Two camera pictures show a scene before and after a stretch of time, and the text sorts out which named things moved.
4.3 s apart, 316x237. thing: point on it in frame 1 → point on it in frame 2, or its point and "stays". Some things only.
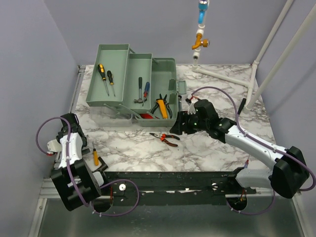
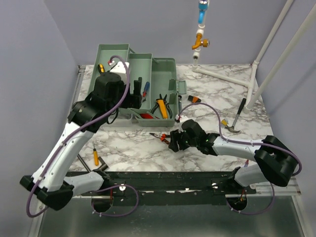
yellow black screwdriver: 101,70 stays
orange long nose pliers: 164,137 stays
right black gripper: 178,127 → 173,144
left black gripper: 84,142 → 133,101
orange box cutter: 163,107 stays
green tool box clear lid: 128,88 stays
